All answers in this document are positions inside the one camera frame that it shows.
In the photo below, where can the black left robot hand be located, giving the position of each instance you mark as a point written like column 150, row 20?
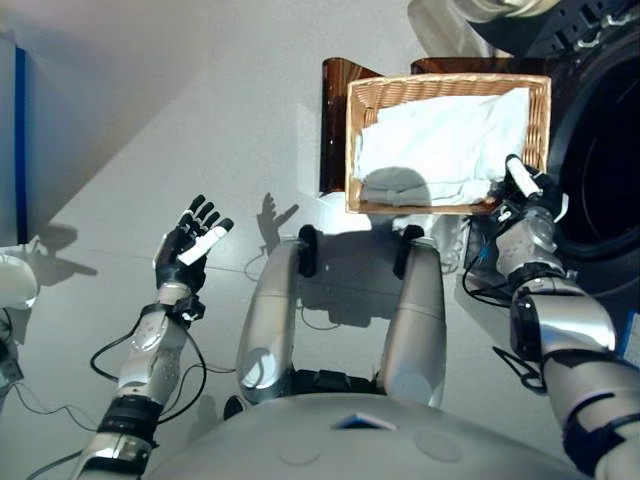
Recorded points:
column 175, row 260

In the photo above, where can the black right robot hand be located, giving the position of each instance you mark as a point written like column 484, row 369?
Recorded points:
column 547, row 197

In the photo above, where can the white basket liner cloth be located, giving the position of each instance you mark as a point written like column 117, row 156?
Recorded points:
column 440, row 135

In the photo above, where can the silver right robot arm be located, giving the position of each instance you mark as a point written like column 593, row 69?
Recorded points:
column 565, row 320

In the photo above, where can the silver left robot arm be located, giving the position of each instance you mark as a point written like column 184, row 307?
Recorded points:
column 150, row 355

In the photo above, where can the grey front-load washing machine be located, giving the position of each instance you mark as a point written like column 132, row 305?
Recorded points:
column 600, row 125

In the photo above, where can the washing machine glass door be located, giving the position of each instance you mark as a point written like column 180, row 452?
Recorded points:
column 515, row 35

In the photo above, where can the wicker laundry basket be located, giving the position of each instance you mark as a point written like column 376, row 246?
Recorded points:
column 540, row 120

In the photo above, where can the small blue base sticker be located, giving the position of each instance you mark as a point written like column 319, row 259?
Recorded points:
column 483, row 254

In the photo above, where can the silver left robot leg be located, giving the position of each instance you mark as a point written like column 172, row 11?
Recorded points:
column 270, row 325

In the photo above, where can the silver robot leg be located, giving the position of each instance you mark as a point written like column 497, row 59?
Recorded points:
column 417, row 330
column 270, row 325

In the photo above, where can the white cylindrical lamp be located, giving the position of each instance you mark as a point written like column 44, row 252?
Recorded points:
column 15, row 280

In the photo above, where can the blue energy label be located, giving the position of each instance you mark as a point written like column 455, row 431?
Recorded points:
column 632, row 335

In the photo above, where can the silver right robot leg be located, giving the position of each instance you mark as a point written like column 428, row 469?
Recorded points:
column 417, row 330

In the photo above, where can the grey panel with blue edge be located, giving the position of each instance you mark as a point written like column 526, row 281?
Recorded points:
column 12, row 150

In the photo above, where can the glossy brown stand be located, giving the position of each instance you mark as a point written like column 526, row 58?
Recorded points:
column 332, row 130

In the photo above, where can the grey robot torso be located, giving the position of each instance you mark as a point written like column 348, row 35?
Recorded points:
column 300, row 440

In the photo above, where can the blue white chest emblem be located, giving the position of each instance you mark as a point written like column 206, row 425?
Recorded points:
column 367, row 422

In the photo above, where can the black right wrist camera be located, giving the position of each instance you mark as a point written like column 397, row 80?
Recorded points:
column 502, row 214

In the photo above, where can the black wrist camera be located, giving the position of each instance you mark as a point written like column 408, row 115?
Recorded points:
column 190, row 310
column 502, row 214

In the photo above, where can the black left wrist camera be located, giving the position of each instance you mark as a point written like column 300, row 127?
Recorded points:
column 190, row 310

